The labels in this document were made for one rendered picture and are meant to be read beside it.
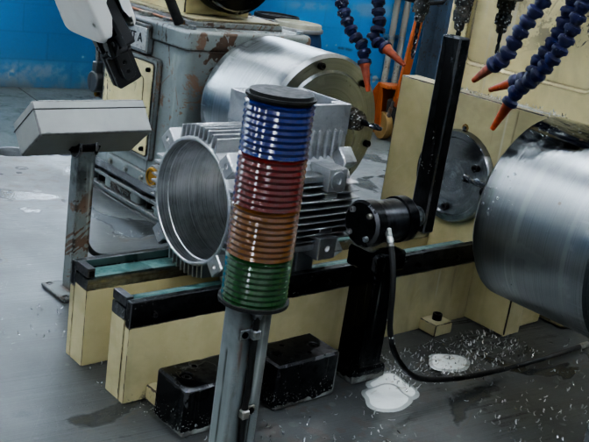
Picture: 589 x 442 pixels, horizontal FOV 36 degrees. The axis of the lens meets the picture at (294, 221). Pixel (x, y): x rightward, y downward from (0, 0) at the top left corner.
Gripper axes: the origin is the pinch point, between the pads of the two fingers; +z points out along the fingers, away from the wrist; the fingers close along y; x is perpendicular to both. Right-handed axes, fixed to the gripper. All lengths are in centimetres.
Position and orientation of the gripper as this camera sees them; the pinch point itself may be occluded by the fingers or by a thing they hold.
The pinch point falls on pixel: (121, 67)
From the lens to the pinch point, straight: 109.3
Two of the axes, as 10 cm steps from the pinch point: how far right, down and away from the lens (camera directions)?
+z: 2.6, 7.7, 5.9
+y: 6.2, 3.3, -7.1
